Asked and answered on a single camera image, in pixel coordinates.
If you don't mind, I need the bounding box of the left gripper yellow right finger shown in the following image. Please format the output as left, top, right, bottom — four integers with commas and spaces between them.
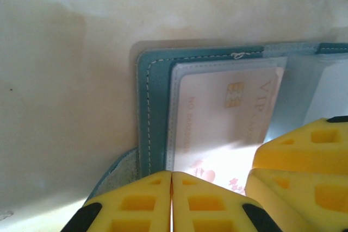
171, 171, 284, 232

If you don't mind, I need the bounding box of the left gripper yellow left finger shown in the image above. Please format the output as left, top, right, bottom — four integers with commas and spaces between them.
61, 171, 173, 232

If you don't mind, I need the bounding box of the white pink flowered credit card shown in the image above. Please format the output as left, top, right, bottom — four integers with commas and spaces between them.
173, 66, 285, 196

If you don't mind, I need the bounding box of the blue leather card holder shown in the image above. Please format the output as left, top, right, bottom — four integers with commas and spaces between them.
89, 40, 348, 203

